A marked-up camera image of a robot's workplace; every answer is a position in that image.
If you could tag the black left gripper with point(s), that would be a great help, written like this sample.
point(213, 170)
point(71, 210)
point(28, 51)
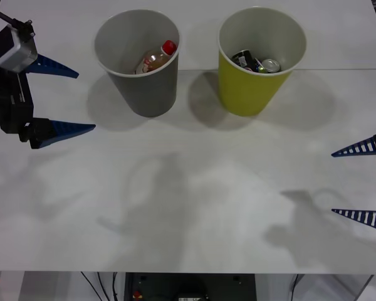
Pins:
point(9, 100)

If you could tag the dark green drink can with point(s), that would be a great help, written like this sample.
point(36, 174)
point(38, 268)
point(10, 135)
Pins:
point(271, 65)

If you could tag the grey plastic waste bin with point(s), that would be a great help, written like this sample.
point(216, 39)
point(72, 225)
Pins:
point(150, 94)

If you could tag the red-capped plastic bottle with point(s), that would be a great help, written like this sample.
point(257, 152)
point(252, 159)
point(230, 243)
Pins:
point(156, 59)

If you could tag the yellow-green plastic waste bin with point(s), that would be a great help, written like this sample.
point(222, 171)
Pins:
point(247, 91)

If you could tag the black robot torso base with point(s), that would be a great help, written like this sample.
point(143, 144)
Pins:
point(188, 283)

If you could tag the red button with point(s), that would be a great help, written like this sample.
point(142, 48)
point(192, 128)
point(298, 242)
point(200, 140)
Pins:
point(138, 295)

